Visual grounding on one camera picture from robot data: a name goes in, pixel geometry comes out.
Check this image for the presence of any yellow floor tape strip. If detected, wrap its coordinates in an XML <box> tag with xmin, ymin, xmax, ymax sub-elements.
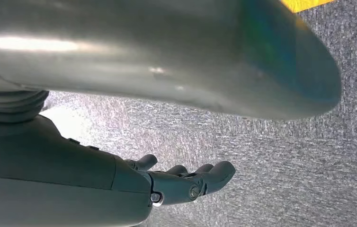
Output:
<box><xmin>279</xmin><ymin>0</ymin><xmax>336</xmax><ymax>14</ymax></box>

